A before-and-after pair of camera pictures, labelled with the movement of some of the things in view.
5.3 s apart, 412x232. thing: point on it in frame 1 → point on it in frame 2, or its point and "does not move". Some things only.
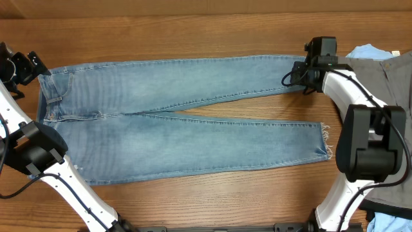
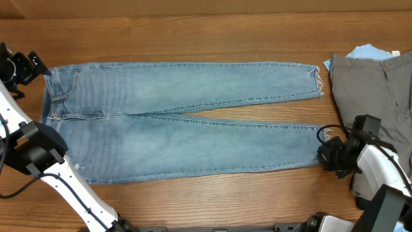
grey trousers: [389, 80] does not move
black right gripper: [296, 79] → [324, 154]
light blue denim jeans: [121, 122] does not move
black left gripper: [29, 72] does not move
